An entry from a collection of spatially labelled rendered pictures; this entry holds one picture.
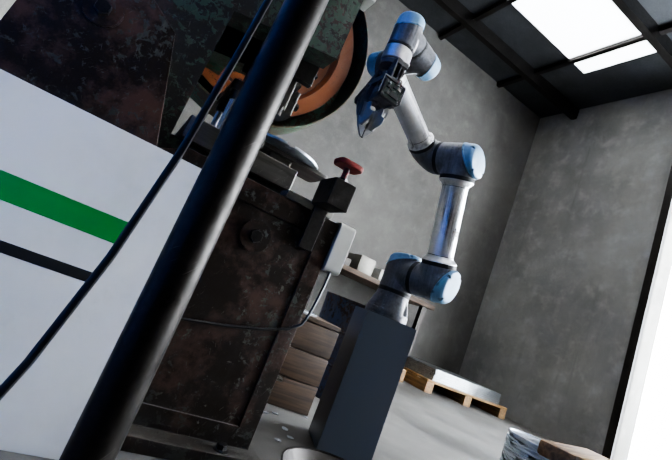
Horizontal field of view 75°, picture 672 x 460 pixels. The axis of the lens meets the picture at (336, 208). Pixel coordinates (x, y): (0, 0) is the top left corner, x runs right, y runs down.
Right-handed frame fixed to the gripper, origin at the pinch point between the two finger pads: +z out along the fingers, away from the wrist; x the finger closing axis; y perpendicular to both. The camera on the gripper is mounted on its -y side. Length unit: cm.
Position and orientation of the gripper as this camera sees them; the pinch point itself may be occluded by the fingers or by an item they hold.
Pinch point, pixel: (361, 133)
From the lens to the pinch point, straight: 115.0
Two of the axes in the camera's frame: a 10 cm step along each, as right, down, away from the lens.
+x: 8.1, 4.3, 4.1
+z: -3.7, 9.0, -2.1
